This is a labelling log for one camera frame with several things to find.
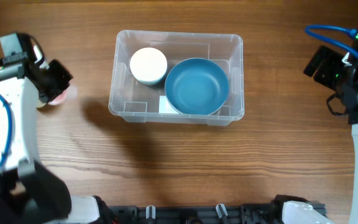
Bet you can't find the white label in bin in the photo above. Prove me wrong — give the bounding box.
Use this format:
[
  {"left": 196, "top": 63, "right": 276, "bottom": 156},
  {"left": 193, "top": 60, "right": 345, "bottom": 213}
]
[{"left": 158, "top": 96, "right": 178, "bottom": 114}]

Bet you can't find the pink plastic cup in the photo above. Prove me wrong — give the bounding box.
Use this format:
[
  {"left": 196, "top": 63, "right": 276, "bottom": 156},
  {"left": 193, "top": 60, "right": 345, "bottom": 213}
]
[{"left": 37, "top": 85, "right": 78, "bottom": 108}]

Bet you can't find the right blue cable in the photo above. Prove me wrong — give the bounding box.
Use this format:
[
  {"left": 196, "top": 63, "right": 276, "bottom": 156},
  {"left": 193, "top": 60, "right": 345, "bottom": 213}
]
[{"left": 305, "top": 24, "right": 358, "bottom": 80}]

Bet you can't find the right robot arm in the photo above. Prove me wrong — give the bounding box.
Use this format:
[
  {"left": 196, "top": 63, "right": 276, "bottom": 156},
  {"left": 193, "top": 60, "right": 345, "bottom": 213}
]
[{"left": 303, "top": 25, "right": 358, "bottom": 223}]

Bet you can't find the clear plastic storage bin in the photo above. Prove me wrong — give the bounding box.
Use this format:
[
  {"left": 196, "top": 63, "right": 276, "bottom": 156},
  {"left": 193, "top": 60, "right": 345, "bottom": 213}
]
[{"left": 108, "top": 30, "right": 245, "bottom": 126}]

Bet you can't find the dark blue plate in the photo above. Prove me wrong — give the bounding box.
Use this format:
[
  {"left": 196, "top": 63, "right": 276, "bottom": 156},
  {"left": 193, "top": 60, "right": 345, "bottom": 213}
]
[{"left": 165, "top": 58, "right": 229, "bottom": 115}]

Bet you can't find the pink plastic bowl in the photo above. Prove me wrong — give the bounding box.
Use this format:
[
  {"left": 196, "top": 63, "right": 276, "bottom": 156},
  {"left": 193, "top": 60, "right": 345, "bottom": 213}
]
[{"left": 129, "top": 47, "right": 168, "bottom": 81}]

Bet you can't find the light blue plastic bowl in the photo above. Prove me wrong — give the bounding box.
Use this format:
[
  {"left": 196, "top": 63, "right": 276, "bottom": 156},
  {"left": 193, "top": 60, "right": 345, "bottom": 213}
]
[{"left": 139, "top": 75, "right": 166, "bottom": 85}]

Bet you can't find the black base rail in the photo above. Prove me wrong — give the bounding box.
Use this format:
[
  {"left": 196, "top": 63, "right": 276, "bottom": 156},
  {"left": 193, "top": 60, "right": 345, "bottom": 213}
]
[{"left": 110, "top": 203, "right": 283, "bottom": 224}]

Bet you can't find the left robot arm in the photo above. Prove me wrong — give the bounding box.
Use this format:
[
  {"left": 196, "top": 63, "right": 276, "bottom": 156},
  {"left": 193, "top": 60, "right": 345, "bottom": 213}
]
[{"left": 0, "top": 32, "right": 105, "bottom": 223}]

